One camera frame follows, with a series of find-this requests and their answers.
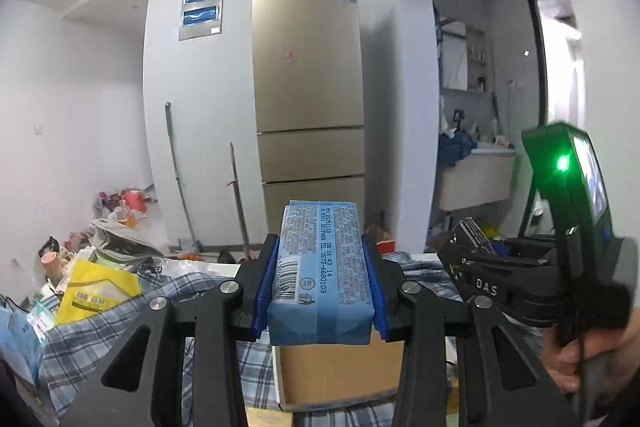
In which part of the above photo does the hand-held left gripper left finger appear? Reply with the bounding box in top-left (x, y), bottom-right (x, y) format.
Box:
top-left (59, 234), bottom-right (281, 427)

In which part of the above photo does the blue clothes heap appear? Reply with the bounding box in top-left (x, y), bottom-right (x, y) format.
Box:
top-left (438, 130), bottom-right (479, 169)

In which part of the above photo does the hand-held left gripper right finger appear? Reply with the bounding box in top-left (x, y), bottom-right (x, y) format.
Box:
top-left (362, 234), bottom-right (583, 427)

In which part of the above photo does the person's right hand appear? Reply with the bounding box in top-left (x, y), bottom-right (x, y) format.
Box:
top-left (542, 304), bottom-right (640, 397)

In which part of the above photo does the pile of red plastic bags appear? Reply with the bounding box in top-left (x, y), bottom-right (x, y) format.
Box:
top-left (92, 187), bottom-right (157, 228)

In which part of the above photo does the grey wall electrical panel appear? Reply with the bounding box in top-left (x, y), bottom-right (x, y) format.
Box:
top-left (178, 0), bottom-right (227, 41)

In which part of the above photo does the dark door frame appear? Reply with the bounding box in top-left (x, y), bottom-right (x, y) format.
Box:
top-left (526, 0), bottom-right (572, 128)

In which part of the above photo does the brown snack cup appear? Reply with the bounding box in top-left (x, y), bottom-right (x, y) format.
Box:
top-left (42, 252), bottom-right (64, 280)

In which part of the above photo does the grey-handled mop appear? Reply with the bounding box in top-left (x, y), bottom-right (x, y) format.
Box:
top-left (165, 102), bottom-right (204, 256)

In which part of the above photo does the bathroom mirror cabinet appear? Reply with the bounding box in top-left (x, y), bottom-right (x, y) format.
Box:
top-left (440, 19), bottom-right (489, 94)

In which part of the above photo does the cardboard box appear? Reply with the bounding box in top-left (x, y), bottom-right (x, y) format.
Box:
top-left (272, 339), bottom-right (408, 413)

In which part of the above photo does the gold three-door refrigerator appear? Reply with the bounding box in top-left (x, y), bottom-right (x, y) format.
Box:
top-left (251, 0), bottom-right (367, 239)

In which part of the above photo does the blue plaid shirt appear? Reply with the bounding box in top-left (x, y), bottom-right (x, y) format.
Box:
top-left (39, 252), bottom-right (553, 427)

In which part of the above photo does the light blue plastic packet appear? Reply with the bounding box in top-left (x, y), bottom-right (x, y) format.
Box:
top-left (0, 304), bottom-right (42, 385)

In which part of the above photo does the red-handled broom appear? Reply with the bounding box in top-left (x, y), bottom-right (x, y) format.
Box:
top-left (227, 142), bottom-right (252, 259)

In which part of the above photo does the grey crumpled bag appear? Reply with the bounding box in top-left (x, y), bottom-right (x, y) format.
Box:
top-left (90, 219), bottom-right (168, 258)

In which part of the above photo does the beige bathroom vanity cabinet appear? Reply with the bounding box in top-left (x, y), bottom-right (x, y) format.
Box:
top-left (434, 147), bottom-right (516, 212)

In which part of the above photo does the yellow plastic bag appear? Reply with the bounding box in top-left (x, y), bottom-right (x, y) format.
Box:
top-left (54, 259), bottom-right (143, 327)

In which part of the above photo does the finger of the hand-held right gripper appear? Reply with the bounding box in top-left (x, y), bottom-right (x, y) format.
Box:
top-left (449, 217), bottom-right (511, 264)

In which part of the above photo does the blue tissue packet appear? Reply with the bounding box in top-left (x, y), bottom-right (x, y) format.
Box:
top-left (266, 200), bottom-right (375, 346)

